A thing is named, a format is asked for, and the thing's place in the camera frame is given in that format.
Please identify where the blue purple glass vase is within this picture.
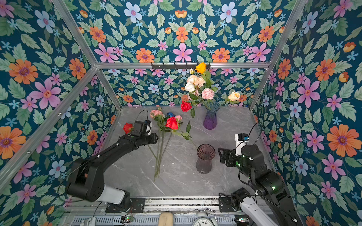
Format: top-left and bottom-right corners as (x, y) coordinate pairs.
(203, 101), (220, 130)

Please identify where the peach peony flower stem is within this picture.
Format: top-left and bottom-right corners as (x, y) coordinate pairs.
(186, 67), (216, 108)

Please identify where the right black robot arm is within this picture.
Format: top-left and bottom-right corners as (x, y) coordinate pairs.
(218, 144), (303, 226)

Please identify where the red rose stem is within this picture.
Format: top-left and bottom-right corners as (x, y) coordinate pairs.
(181, 100), (205, 118)
(166, 115), (198, 148)

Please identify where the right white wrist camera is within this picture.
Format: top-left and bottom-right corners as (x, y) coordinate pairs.
(234, 133), (249, 156)

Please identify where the white alarm clock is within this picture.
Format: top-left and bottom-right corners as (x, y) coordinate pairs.
(192, 212), (218, 226)

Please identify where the mixed flower bunch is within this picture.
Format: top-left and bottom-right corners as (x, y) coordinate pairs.
(123, 108), (176, 180)

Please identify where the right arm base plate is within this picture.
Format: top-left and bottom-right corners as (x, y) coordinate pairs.
(218, 193), (242, 212)

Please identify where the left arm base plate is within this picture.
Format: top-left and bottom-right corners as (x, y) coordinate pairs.
(105, 198), (146, 213)

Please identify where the cream yellow rose stem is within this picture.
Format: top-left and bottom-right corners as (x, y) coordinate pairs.
(225, 91), (241, 105)

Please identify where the pink peony flower stem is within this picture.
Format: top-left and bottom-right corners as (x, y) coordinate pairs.
(188, 88), (216, 111)

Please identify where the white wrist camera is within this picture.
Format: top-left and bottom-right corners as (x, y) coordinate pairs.
(234, 133), (249, 156)
(143, 120), (152, 134)

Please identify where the aluminium mounting rail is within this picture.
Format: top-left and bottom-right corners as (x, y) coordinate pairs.
(64, 196), (298, 215)

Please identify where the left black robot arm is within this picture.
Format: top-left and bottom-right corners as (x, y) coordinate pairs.
(66, 120), (158, 212)

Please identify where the black hook rail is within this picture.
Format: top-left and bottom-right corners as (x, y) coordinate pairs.
(151, 62), (199, 70)

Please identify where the orange yellow rose stem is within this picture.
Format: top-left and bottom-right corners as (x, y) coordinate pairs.
(194, 63), (215, 92)

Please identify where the beige wooden handle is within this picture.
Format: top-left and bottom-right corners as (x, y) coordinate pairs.
(158, 212), (174, 226)

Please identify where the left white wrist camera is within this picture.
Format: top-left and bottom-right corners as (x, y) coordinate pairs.
(143, 120), (152, 134)

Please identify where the white rose stem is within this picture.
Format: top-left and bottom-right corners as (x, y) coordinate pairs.
(184, 82), (209, 107)

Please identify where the dark purple glass vase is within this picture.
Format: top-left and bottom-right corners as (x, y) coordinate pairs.
(196, 144), (216, 174)

